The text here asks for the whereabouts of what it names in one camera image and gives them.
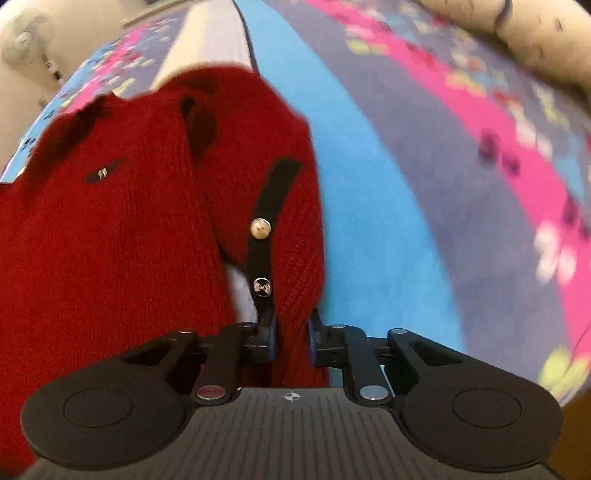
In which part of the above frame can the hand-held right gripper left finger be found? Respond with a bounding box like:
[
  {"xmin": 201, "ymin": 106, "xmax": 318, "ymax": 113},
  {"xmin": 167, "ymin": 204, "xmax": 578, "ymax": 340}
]
[{"xmin": 117, "ymin": 314, "xmax": 279, "ymax": 408}]

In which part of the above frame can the red knitted sweater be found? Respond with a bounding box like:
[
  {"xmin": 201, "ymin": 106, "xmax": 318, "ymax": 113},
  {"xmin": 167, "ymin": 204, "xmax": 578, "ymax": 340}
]
[{"xmin": 0, "ymin": 65, "xmax": 331, "ymax": 479}]

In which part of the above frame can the floral striped fleece blanket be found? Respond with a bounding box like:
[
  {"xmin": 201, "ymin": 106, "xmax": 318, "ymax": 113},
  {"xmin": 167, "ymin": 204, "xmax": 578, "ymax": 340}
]
[{"xmin": 0, "ymin": 0, "xmax": 591, "ymax": 412}]

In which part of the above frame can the cream speckled pillow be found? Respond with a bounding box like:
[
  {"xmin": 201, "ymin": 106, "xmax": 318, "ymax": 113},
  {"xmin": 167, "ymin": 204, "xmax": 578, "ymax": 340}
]
[{"xmin": 418, "ymin": 0, "xmax": 591, "ymax": 100}]

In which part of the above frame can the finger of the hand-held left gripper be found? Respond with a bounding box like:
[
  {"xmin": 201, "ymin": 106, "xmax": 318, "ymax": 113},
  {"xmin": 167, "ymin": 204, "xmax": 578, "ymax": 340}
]
[{"xmin": 247, "ymin": 158, "xmax": 299, "ymax": 325}]

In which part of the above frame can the white cloth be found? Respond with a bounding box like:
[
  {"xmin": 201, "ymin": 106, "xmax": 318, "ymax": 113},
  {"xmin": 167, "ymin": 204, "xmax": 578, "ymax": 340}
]
[{"xmin": 225, "ymin": 262, "xmax": 259, "ymax": 324}]

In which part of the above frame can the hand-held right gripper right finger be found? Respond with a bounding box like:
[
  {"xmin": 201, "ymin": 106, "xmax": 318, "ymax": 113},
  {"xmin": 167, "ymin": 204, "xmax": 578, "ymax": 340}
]
[{"xmin": 306, "ymin": 308, "xmax": 463, "ymax": 409}]

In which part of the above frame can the white round stand base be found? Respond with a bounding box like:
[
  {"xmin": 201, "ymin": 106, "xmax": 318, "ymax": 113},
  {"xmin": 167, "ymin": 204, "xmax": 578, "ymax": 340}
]
[{"xmin": 0, "ymin": 7, "xmax": 66, "ymax": 85}]

